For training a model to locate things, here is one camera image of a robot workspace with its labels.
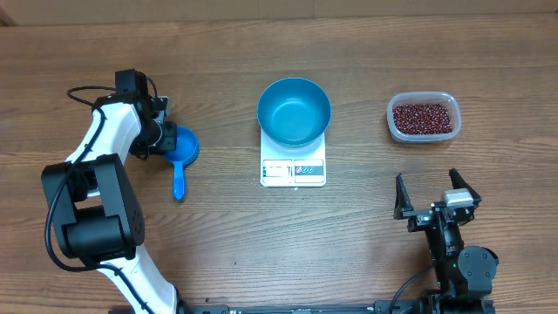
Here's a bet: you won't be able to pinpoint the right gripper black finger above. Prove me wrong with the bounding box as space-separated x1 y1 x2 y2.
393 174 413 220
448 168 482 205

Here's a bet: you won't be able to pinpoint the blue plastic measuring scoop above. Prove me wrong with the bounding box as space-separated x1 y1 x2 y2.
164 126 200 201

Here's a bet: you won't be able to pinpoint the red beans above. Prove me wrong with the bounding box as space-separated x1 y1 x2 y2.
392 103 453 135

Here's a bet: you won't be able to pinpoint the white digital kitchen scale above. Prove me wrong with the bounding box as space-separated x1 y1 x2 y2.
260 132 327 188

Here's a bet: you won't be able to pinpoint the teal metal bowl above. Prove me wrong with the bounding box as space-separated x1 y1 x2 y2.
256 78 332 147

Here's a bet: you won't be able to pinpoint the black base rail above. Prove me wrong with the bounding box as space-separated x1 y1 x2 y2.
108 299 496 314

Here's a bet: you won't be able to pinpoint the clear plastic container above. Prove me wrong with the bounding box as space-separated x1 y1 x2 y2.
386 92 462 144

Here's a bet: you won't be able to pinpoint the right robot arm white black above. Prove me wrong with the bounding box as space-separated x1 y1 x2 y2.
388 168 499 314

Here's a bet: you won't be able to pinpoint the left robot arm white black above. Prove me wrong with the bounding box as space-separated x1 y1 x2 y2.
41 69 189 313

